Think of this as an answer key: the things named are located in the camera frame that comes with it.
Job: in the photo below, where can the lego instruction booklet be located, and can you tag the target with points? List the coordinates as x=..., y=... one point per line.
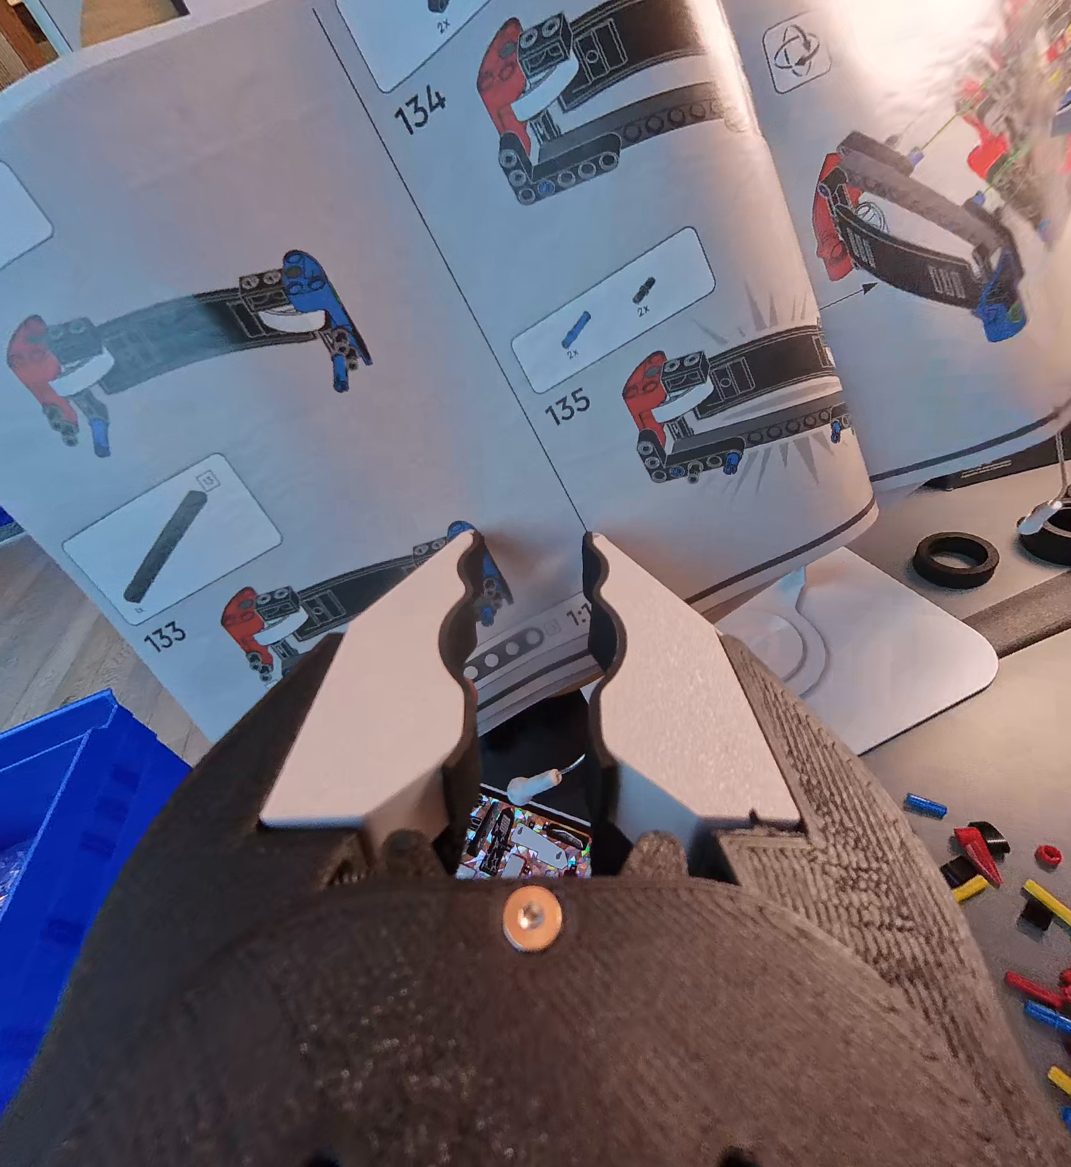
x=225, y=183

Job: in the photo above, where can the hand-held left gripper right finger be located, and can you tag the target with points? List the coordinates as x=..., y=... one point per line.
x=690, y=730

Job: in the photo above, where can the pile of small lego pieces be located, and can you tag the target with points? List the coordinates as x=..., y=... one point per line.
x=977, y=843

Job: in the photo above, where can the blue plastic bin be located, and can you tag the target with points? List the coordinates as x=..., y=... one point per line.
x=70, y=821

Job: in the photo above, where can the white book stand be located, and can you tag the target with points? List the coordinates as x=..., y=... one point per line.
x=891, y=656

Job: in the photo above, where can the lego sticker sheet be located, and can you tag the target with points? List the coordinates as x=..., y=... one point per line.
x=517, y=843

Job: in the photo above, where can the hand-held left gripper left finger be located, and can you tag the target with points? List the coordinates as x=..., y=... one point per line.
x=371, y=730

